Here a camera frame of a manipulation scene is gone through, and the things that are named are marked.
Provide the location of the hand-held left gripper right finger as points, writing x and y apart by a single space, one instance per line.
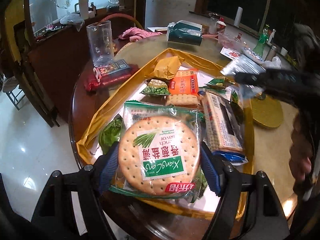
212 172

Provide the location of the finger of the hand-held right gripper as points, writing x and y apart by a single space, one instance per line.
251 78

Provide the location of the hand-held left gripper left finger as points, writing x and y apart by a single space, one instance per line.
108 170

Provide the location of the silver foil packet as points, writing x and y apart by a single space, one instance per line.
240 66

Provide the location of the small green pea packet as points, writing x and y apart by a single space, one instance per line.
217 82
156 88
110 132

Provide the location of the long white blue cracker packet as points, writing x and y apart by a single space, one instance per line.
220 127

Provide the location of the round cracker packet green label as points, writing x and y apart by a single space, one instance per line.
160 155

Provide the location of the yellow-taped cardboard tray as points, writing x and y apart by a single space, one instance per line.
105 112

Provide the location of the large orange square cracker packet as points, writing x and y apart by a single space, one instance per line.
183 85

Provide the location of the yellow snack packet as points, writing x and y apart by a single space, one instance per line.
167 66

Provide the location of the person's right hand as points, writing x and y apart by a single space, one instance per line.
301 152

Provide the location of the blue patterned plate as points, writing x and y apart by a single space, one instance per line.
252 54

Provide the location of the white plastic bag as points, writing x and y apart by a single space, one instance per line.
273 62

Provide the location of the steel thermos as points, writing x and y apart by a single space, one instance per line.
270 53

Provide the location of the printed paper flyer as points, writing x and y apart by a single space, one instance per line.
228 53

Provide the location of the small white cup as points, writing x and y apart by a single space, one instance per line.
283 51

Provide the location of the green plastic bottle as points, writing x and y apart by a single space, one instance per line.
261 42

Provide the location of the round golden woven coaster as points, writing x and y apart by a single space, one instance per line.
267 112

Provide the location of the clear plastic container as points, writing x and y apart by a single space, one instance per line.
231 41

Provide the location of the white pump bottle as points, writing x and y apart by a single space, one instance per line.
272 36

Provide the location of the red white paper cup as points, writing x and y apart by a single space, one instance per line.
221 27

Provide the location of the white paper roll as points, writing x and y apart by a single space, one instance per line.
238 16

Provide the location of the dark green tissue pack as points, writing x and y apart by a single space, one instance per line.
185 33

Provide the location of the red flat package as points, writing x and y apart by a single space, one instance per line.
110 80

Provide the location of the playing card box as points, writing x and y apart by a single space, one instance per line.
112 68

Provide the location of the dark wooden sideboard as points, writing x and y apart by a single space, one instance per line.
55 70

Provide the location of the metal folding stool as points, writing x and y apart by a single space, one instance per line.
13 92

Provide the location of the pink cloth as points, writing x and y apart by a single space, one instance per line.
135 33

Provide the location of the clear glass measuring jug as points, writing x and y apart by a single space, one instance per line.
100 42

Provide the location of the chair with curved red back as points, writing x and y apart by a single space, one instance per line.
120 17

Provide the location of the clear bag on sideboard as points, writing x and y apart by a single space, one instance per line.
71 19

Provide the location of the glass decanter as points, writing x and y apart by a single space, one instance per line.
113 3

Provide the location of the white tumbler with straw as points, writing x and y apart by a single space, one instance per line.
83 7

